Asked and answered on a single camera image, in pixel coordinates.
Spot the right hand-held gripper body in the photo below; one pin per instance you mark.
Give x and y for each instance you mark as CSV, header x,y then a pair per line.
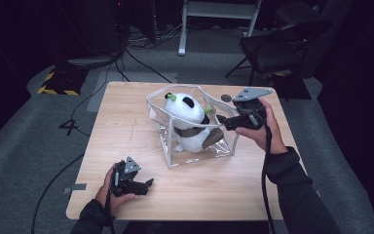
x,y
251,110

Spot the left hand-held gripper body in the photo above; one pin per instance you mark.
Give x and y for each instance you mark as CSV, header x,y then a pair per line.
x,y
123,178

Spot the clear plastic bag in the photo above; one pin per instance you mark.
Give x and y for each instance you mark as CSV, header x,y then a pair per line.
x,y
175,156

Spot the panda plush toy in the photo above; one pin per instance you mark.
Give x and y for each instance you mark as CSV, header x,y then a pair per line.
x,y
188,130

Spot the person's left hand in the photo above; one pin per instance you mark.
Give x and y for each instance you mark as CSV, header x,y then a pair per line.
x,y
105,195

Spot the person's right hand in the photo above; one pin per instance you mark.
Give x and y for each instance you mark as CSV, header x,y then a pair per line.
x,y
268,133

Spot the round dark table grommet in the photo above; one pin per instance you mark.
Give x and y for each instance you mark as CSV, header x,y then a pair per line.
x,y
226,97

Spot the grey tape strip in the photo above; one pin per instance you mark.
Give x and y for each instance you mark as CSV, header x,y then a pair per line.
x,y
76,187

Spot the black yellow striped stand base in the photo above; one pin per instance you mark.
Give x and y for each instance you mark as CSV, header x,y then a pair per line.
x,y
63,81
293,86

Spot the black folding chair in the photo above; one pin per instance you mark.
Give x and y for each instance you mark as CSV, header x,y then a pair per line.
x,y
272,48

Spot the black tape floor mark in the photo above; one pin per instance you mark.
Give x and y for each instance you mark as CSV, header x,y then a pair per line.
x,y
68,126

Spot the grey padded chair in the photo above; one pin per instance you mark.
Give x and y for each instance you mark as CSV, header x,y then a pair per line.
x,y
324,48

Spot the small grey tape piece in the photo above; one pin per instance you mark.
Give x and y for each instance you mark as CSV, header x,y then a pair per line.
x,y
319,193

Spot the grey flat stand base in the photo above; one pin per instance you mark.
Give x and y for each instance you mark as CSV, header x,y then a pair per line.
x,y
91,61

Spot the black equipment tower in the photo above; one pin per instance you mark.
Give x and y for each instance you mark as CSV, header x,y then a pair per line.
x,y
105,26

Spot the white metal desk frame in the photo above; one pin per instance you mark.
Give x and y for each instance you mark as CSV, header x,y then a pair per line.
x,y
219,9

